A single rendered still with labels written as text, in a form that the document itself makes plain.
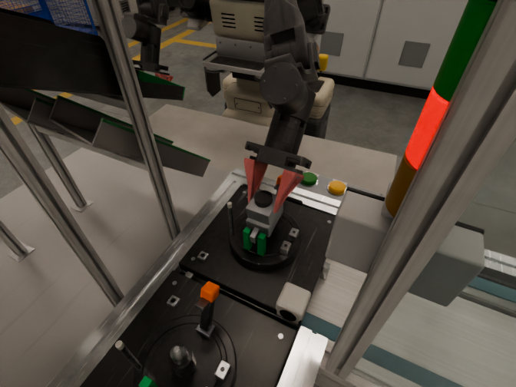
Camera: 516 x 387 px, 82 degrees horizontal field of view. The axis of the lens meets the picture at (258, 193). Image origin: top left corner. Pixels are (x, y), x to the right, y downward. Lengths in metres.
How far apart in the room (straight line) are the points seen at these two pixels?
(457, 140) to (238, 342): 0.41
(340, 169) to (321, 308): 0.49
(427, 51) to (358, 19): 0.71
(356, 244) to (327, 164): 0.68
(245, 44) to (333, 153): 0.50
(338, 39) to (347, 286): 3.08
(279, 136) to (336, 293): 0.32
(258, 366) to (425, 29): 3.24
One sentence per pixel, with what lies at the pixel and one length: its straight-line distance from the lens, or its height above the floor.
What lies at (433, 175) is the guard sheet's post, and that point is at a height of 1.33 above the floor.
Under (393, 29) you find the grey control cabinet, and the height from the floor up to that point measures 0.61.
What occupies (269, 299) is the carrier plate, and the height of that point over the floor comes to 0.97.
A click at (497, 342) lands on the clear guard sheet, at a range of 0.35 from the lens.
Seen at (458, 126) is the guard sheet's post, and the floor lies 1.36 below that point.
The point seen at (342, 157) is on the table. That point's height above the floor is 0.86.
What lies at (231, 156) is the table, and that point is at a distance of 0.98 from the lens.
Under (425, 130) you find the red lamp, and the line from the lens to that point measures 0.22.
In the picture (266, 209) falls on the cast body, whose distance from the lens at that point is 0.49.
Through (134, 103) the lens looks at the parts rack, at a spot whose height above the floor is 1.24.
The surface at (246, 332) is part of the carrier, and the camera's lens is 0.51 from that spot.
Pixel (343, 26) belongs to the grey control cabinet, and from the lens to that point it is 3.48.
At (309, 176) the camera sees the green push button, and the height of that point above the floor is 0.97.
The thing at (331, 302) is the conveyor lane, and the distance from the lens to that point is 0.60.
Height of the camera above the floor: 1.44
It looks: 44 degrees down
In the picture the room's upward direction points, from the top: straight up
